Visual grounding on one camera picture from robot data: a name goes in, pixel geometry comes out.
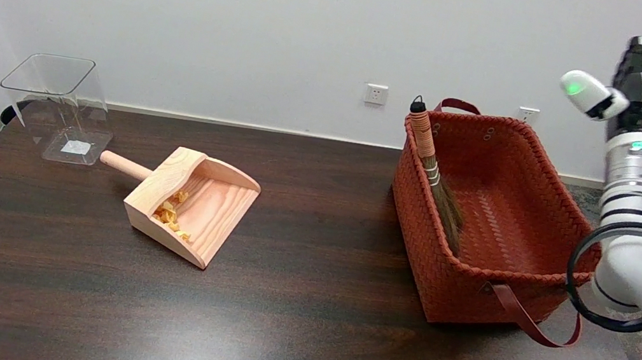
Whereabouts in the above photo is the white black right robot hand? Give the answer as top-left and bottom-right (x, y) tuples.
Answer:
(552, 24), (642, 145)

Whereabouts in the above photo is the small straw hand broom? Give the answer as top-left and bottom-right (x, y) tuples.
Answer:
(386, 94), (485, 259)

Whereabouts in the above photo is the reddish brown woven storage basket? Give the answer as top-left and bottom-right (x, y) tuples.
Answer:
(370, 90), (624, 354)

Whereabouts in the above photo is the wooden dustpan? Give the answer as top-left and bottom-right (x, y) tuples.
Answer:
(85, 135), (266, 277)

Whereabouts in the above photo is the orange chip pile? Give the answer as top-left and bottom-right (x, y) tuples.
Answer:
(150, 186), (200, 245)

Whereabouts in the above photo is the clear plastic container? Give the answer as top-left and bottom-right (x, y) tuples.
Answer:
(0, 46), (125, 170)

